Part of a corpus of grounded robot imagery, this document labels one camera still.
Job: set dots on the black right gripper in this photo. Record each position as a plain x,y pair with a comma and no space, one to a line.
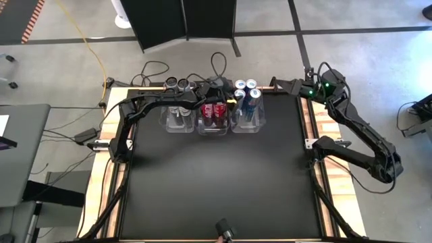
296,88

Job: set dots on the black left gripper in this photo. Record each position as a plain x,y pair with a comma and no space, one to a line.
217,94

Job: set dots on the red soda can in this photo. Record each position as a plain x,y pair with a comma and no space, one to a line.
220,113
207,113

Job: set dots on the clear plastic bin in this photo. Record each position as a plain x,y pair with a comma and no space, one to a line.
177,125
213,131
248,126

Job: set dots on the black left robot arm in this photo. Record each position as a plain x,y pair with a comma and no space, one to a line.
158,99

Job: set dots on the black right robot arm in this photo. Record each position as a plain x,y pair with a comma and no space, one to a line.
354,118

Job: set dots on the black folding partition panel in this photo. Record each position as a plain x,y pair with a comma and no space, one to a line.
162,20

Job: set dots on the black table mat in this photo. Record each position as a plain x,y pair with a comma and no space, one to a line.
270,209

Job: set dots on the black power adapter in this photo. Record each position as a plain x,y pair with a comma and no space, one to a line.
86,135

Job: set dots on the black equipment stand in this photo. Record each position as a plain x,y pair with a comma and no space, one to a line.
422,108

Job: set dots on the person's hand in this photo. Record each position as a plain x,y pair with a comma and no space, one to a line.
220,239

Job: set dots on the person's foot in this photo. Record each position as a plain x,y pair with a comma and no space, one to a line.
428,11

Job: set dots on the black desk base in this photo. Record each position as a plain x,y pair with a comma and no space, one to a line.
50,194

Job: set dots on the black caster wheel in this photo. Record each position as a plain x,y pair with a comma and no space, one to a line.
13,85
10,58

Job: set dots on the grey desk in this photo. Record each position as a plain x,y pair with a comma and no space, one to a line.
23,162

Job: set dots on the white paper sheet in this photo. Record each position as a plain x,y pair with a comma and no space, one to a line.
3,125

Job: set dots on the black orange striped floor mat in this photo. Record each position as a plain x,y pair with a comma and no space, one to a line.
13,20

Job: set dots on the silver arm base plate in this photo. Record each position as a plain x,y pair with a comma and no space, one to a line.
309,143
98,146

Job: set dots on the white pedestal base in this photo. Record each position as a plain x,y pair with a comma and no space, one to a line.
121,21

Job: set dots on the small black camera device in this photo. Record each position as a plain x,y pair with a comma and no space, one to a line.
224,229

